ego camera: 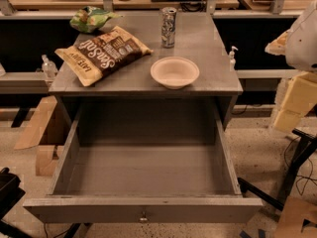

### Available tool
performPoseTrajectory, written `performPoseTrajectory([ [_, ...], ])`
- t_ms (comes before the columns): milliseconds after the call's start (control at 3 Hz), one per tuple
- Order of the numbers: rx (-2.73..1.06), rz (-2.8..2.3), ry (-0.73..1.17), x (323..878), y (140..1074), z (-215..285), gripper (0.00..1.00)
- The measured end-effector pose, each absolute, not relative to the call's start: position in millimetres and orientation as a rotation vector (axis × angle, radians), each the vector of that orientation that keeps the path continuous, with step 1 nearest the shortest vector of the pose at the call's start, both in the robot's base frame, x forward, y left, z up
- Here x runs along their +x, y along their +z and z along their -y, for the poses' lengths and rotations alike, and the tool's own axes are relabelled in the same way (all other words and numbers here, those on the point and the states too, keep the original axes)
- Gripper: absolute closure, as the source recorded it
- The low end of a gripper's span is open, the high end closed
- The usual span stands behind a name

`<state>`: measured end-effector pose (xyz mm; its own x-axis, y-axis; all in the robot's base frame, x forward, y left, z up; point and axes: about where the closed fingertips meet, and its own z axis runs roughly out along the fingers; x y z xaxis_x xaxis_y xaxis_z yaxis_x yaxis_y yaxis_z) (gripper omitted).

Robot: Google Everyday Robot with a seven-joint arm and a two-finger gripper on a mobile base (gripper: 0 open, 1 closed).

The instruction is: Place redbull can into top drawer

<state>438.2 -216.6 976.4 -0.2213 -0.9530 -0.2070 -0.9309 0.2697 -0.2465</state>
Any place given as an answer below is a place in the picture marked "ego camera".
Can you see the black case bottom left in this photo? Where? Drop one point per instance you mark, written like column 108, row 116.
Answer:
column 10, row 191

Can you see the green snack bag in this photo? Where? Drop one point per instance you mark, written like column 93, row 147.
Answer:
column 88, row 19

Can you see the white pump bottle right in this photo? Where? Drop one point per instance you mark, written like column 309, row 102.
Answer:
column 232, row 57

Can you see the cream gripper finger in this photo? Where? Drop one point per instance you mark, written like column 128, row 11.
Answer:
column 294, row 99
column 278, row 46

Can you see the cardboard piece bottom right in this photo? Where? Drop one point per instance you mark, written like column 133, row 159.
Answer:
column 298, row 219

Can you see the open grey top drawer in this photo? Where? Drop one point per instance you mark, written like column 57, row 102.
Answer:
column 168, row 157

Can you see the silver redbull can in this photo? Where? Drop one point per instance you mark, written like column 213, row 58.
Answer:
column 168, row 26

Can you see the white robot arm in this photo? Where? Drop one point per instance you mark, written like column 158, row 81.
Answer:
column 301, row 47

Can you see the metal drawer knob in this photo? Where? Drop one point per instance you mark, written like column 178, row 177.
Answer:
column 143, row 218

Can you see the cardboard box left floor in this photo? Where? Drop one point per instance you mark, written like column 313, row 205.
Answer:
column 46, row 131

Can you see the black stand leg right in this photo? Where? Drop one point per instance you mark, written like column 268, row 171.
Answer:
column 306, row 147

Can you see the grey cabinet with top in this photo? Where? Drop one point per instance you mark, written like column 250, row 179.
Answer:
column 196, row 39

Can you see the clear sanitizer bottle left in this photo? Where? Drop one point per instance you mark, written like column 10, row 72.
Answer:
column 49, row 68

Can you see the brown sea salt chip bag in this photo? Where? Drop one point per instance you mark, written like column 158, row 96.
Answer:
column 100, row 56

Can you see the white paper bowl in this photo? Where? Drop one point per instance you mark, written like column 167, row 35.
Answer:
column 174, row 72

